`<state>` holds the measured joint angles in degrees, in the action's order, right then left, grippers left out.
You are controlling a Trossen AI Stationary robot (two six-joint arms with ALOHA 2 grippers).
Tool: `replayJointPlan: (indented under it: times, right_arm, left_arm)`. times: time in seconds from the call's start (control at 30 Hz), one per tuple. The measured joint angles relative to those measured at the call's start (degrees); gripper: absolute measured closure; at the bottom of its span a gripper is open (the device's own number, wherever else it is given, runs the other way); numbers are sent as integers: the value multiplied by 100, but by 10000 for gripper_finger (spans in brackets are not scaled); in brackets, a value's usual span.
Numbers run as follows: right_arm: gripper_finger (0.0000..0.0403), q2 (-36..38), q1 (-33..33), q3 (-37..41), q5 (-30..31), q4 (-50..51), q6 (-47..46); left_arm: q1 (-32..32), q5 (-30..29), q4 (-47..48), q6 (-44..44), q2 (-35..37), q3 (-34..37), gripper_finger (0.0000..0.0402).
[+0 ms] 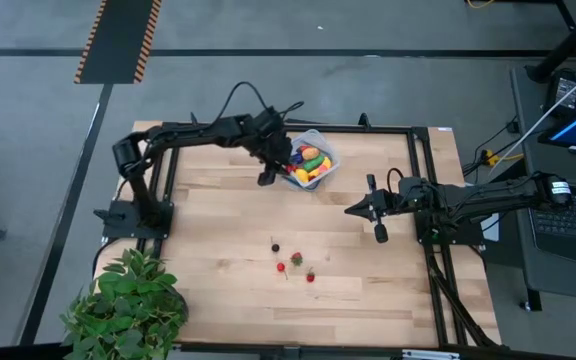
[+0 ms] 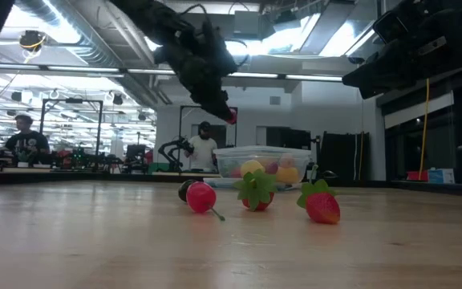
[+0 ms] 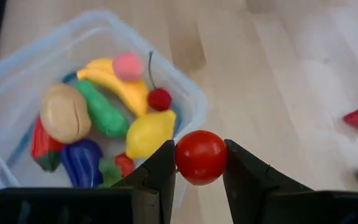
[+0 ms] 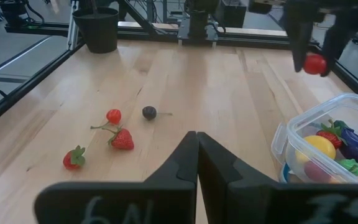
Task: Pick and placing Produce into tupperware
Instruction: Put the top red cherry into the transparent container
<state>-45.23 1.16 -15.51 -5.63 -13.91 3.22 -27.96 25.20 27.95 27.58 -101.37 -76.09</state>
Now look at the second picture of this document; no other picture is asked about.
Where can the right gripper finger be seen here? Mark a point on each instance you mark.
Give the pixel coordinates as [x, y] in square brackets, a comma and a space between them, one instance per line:
[367, 78]

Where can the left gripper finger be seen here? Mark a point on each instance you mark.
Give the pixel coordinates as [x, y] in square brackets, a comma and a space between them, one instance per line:
[213, 102]
[225, 98]

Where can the red toy cherry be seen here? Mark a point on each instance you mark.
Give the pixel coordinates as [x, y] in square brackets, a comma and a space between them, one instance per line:
[232, 117]
[201, 196]

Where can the yellow toy lemon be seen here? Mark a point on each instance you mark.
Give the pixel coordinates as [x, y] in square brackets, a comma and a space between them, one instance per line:
[252, 168]

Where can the red toy strawberry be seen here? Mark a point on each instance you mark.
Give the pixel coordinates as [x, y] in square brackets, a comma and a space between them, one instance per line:
[257, 188]
[322, 208]

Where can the black background robot arm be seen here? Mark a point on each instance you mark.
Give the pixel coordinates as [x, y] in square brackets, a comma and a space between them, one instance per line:
[171, 154]

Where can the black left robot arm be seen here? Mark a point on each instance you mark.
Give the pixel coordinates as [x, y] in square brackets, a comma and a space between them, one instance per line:
[147, 16]

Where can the clear plastic tupperware container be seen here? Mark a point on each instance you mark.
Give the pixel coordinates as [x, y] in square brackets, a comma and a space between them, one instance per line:
[303, 160]

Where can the person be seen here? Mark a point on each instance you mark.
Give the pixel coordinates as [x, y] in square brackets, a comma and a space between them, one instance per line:
[26, 142]
[203, 150]

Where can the grey ceiling air unit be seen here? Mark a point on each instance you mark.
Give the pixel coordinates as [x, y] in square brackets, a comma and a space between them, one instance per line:
[251, 24]

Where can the black curtain panel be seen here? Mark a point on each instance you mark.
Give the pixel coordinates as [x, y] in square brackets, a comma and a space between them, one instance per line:
[343, 154]

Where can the red box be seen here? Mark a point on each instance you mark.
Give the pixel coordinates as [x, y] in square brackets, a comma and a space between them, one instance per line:
[417, 176]

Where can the blue and white box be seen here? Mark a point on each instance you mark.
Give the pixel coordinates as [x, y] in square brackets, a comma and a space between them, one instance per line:
[441, 176]

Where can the long suspended linear light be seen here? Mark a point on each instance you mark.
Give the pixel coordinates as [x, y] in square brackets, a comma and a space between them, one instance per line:
[74, 69]

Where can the black gantry frame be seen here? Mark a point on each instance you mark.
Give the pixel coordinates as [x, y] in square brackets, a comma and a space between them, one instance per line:
[180, 132]
[74, 100]

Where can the grey wall vent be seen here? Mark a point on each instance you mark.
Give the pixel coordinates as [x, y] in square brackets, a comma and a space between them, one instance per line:
[275, 100]

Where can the dark wall screen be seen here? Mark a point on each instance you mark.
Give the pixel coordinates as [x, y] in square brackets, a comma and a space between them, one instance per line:
[291, 140]

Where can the silver ventilation duct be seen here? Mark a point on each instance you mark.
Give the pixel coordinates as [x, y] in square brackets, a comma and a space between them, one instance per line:
[70, 44]

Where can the black aluminium table frame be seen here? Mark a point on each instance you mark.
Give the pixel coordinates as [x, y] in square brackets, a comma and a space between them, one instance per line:
[54, 178]

